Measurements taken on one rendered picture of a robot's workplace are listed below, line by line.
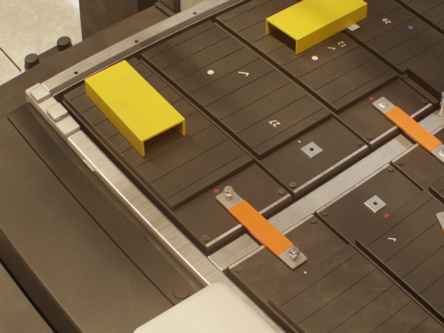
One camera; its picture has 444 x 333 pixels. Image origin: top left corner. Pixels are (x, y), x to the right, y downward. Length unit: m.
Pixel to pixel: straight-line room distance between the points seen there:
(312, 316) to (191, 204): 0.24
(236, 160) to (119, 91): 0.20
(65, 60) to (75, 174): 0.56
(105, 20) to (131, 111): 1.17
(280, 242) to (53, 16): 2.18
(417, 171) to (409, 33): 0.30
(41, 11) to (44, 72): 1.66
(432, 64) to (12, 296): 0.73
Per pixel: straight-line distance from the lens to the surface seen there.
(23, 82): 1.67
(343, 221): 1.26
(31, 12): 3.35
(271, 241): 1.23
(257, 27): 1.53
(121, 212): 1.12
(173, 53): 1.48
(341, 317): 1.15
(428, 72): 1.47
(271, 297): 1.17
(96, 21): 2.54
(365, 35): 1.53
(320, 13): 1.52
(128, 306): 1.05
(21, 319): 1.19
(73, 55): 1.71
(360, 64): 1.47
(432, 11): 1.62
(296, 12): 1.52
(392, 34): 1.54
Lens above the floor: 1.95
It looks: 47 degrees down
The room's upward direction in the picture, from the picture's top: straight up
